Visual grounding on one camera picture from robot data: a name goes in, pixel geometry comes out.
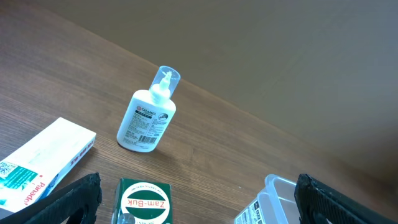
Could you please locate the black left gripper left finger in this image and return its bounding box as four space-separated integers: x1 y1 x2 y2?
1 172 102 224

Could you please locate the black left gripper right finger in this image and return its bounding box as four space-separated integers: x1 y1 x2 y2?
294 174 395 224

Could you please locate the white green Panadol box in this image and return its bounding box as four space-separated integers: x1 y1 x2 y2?
1 118 96 218

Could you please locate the clear plastic container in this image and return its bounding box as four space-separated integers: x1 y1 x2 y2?
234 174 300 224

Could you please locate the green Zam-Buk tin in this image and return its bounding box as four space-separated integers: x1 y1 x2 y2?
111 178 173 224

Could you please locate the white Calamol lotion bottle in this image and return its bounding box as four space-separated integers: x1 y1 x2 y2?
116 65 181 152

